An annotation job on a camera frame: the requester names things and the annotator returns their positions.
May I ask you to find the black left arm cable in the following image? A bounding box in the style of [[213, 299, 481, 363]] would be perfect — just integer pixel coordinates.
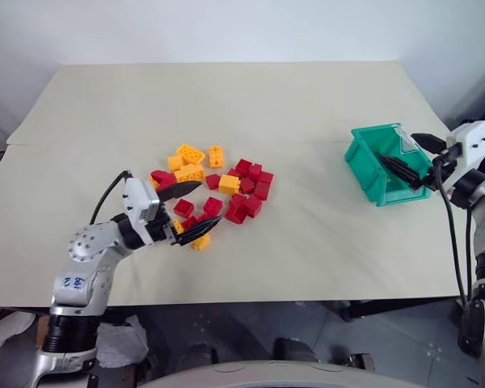
[[89, 170, 133, 225]]

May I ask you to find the teal plastic bin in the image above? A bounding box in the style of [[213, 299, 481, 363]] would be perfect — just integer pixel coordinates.
[[344, 121, 434, 209]]

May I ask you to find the white crumpled paper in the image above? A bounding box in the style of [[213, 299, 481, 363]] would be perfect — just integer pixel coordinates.
[[95, 314, 149, 369]]

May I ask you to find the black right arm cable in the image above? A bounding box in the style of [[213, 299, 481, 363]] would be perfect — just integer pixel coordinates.
[[433, 156, 470, 309]]

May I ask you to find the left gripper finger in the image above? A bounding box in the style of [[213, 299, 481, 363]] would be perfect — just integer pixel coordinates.
[[171, 215, 224, 247], [157, 181, 204, 203]]

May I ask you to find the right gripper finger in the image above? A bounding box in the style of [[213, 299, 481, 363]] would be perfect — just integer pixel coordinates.
[[411, 132, 447, 154], [379, 154, 425, 192]]

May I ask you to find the clear bin label holder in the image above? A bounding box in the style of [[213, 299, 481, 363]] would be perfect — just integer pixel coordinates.
[[397, 129, 420, 155]]

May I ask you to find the beige table cover sheet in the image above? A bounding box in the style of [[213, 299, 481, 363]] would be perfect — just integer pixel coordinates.
[[0, 140, 483, 309]]

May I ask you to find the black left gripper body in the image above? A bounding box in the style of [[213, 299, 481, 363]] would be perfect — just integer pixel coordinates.
[[143, 204, 179, 247]]

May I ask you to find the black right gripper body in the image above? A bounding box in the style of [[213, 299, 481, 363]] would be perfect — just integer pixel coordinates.
[[423, 144, 462, 192]]

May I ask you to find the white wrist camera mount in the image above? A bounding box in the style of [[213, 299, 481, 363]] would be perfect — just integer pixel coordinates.
[[445, 120, 485, 192], [122, 176, 162, 236]]

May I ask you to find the white shoe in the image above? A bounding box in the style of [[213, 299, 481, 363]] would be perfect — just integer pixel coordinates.
[[0, 312, 36, 359]]

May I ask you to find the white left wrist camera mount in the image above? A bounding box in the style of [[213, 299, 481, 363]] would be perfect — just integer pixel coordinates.
[[122, 176, 162, 236]]

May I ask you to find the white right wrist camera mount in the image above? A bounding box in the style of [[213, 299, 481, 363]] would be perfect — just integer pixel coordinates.
[[445, 120, 485, 192]]

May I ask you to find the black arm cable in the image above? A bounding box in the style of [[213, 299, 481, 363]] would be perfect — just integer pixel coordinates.
[[89, 170, 133, 225], [433, 156, 470, 309]]

